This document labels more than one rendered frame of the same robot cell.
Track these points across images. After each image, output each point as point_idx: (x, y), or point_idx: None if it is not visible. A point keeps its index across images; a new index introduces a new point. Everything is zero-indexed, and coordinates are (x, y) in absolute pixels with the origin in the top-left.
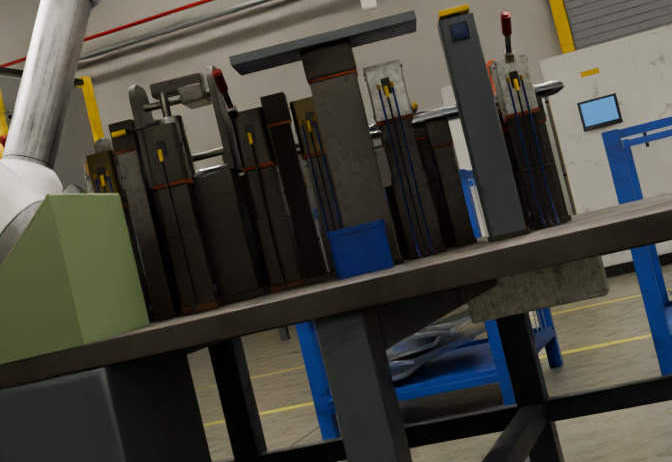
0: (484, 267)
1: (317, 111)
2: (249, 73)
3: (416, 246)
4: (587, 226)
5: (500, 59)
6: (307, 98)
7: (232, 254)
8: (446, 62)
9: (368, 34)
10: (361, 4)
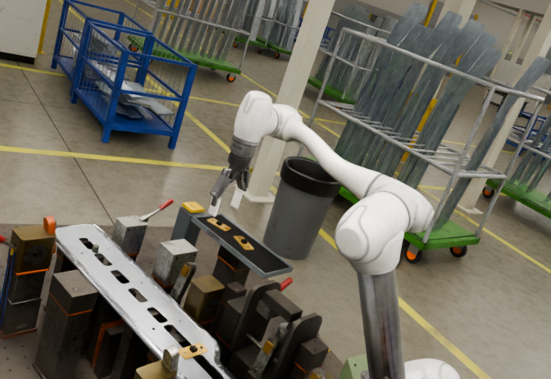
0: None
1: (245, 281)
2: (260, 276)
3: None
4: (248, 276)
5: (145, 222)
6: (218, 280)
7: None
8: (188, 234)
9: None
10: (216, 212)
